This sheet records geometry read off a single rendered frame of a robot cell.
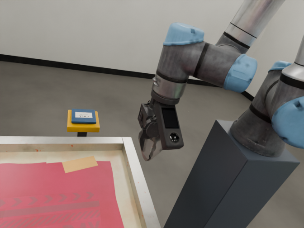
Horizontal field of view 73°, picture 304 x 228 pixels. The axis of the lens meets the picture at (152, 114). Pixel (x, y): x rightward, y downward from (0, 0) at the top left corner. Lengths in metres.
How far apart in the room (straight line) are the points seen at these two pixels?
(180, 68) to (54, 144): 0.51
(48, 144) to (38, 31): 3.17
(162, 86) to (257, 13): 0.26
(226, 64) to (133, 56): 3.61
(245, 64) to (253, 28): 0.13
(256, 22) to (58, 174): 0.67
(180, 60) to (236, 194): 0.42
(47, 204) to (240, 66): 0.57
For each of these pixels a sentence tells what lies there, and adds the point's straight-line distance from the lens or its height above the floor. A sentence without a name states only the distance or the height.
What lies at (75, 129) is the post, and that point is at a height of 0.94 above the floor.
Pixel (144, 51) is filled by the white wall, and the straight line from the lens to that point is 4.02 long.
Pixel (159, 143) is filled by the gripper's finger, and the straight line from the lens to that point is 0.56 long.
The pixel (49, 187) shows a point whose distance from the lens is 0.69.
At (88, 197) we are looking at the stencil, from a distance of 0.66.
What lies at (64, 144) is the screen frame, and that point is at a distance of 0.77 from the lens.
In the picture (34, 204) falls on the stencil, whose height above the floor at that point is 0.96.
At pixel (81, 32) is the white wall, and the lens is 3.78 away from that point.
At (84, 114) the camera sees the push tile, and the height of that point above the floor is 0.97.
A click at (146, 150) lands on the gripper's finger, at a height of 1.13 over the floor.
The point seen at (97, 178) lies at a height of 0.96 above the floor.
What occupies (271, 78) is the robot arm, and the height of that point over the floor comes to 1.38.
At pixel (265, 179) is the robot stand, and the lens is 0.68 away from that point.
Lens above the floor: 1.49
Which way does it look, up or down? 30 degrees down
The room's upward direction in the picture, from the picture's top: 16 degrees clockwise
